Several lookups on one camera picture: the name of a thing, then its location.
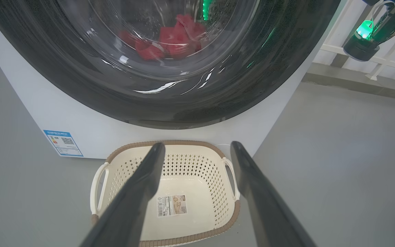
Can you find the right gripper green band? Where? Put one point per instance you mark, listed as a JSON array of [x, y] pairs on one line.
[[389, 24]]

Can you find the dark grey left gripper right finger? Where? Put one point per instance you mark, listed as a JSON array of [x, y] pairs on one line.
[[262, 206]]

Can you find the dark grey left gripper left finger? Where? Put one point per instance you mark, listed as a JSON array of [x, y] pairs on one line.
[[129, 206]]

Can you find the black round glass washer door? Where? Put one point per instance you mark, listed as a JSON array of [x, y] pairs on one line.
[[81, 85]]

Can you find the red and white garment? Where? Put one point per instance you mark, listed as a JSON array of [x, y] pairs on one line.
[[177, 41]]

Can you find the cream perforated laundry basket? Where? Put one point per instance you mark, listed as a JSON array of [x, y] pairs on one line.
[[183, 187]]

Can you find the white front-load washing machine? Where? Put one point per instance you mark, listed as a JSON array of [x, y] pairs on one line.
[[115, 137]]

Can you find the paper label sticker with barcode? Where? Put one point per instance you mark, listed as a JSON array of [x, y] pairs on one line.
[[171, 206]]

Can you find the blue energy label sticker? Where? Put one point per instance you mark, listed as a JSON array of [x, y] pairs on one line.
[[63, 143]]

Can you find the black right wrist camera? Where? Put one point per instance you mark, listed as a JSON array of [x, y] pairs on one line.
[[360, 49]]

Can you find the white railing frame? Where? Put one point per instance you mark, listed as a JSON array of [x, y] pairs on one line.
[[334, 49]]

